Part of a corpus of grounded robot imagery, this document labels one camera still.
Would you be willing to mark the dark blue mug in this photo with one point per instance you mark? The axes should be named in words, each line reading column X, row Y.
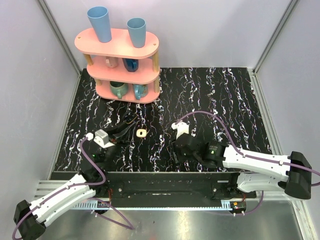
column 131, row 65

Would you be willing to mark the left controller board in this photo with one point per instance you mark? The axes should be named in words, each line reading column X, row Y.
column 103, row 204

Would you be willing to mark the right controller board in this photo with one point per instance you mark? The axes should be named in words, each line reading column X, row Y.
column 239, row 205

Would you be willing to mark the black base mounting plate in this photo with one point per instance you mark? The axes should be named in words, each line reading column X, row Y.
column 170, row 189

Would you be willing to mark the blue butterfly mug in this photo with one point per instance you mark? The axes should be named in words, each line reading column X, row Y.
column 140, row 90

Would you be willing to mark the beige earbud charging case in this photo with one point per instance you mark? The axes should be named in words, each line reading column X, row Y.
column 141, row 133

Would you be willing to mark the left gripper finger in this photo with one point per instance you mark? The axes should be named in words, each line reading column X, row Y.
column 124, row 136
column 118, row 129

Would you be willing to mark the black earbud charging case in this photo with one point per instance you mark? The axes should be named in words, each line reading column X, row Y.
column 129, row 117

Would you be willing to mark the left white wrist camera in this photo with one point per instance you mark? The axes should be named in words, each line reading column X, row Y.
column 101, row 138

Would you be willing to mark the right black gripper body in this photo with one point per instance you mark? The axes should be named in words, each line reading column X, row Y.
column 181, row 156

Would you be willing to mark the controller board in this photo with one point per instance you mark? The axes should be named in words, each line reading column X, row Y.
column 239, row 205
column 103, row 204

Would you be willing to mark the green ceramic mug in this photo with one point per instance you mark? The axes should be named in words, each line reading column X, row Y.
column 119, row 89

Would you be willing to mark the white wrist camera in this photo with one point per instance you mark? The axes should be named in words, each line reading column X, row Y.
column 101, row 138
column 180, row 128

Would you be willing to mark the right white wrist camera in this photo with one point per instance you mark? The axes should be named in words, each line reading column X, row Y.
column 180, row 128

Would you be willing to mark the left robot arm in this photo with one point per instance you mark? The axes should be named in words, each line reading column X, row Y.
column 32, row 218

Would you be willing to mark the tall light blue cup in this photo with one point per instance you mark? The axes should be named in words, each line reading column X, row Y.
column 99, row 19

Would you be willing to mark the short light blue cup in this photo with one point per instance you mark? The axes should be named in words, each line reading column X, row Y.
column 137, row 31

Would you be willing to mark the pink three-tier wooden shelf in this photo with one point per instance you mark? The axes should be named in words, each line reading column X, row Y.
column 120, row 46

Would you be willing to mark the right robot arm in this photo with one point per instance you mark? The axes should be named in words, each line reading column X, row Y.
column 262, row 172

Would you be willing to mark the pink mug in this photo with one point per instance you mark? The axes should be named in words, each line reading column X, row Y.
column 111, row 62

